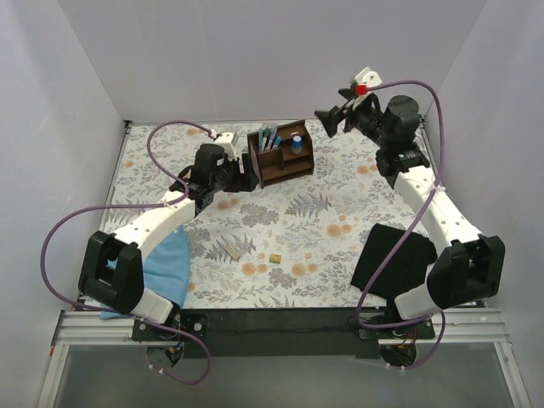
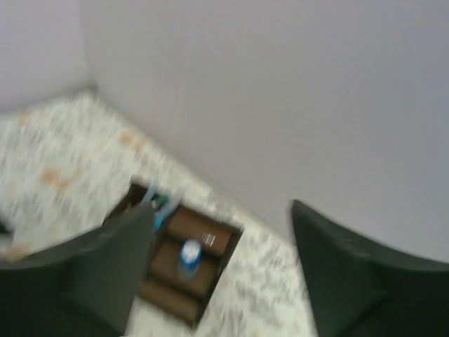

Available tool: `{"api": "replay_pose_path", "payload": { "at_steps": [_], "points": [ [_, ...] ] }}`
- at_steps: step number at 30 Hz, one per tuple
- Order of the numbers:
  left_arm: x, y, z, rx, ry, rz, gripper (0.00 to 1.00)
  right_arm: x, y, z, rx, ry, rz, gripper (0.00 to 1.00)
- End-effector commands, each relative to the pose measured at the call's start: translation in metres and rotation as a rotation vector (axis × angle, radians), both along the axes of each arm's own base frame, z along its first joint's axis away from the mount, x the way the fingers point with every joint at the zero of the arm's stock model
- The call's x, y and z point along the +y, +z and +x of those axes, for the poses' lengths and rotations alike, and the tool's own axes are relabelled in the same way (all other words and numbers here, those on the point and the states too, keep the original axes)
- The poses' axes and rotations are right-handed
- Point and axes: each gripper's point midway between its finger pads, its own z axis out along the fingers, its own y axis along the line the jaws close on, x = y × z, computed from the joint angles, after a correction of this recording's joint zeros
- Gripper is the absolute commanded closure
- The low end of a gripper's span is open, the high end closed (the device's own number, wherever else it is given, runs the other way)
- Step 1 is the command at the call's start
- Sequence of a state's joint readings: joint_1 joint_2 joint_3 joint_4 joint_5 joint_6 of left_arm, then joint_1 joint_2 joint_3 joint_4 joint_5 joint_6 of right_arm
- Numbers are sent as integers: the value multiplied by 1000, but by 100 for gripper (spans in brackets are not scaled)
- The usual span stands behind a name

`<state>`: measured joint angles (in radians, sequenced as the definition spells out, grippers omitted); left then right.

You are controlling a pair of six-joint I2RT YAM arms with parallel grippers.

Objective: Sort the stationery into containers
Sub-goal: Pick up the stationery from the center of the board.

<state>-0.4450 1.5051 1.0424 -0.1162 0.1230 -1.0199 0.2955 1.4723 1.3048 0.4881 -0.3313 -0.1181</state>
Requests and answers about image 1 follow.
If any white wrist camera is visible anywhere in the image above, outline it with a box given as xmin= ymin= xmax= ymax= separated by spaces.
xmin=352 ymin=66 xmax=383 ymax=96
xmin=214 ymin=132 xmax=239 ymax=161

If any black cloth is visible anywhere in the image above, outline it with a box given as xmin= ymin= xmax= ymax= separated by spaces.
xmin=350 ymin=224 xmax=438 ymax=299

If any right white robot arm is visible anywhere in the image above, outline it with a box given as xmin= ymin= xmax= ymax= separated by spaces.
xmin=315 ymin=84 xmax=506 ymax=338

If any light blue pen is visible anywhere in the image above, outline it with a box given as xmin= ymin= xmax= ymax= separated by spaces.
xmin=262 ymin=128 xmax=273 ymax=151

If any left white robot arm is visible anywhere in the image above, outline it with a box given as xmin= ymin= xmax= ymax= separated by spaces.
xmin=78 ymin=143 xmax=258 ymax=340

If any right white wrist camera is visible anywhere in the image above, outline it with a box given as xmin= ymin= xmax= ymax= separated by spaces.
xmin=352 ymin=66 xmax=383 ymax=96

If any green capped white marker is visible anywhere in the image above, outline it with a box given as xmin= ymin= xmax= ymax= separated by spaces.
xmin=258 ymin=128 xmax=264 ymax=152

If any small yellow eraser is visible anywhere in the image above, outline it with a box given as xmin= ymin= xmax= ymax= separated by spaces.
xmin=269 ymin=253 xmax=281 ymax=264

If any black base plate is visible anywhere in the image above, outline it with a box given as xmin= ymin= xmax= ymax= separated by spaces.
xmin=131 ymin=309 xmax=434 ymax=361

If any light blue cloth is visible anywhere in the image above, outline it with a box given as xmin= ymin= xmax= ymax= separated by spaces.
xmin=100 ymin=227 xmax=190 ymax=324

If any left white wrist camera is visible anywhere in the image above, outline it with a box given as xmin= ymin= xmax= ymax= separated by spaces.
xmin=214 ymin=132 xmax=239 ymax=161

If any grey blue glue stick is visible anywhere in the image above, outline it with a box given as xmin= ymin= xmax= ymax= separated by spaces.
xmin=292 ymin=135 xmax=303 ymax=156

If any brown wooden desk organizer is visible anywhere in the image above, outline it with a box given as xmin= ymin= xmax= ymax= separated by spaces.
xmin=246 ymin=120 xmax=315 ymax=188

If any floral patterned table mat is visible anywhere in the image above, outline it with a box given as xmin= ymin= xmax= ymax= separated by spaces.
xmin=82 ymin=120 xmax=477 ymax=310

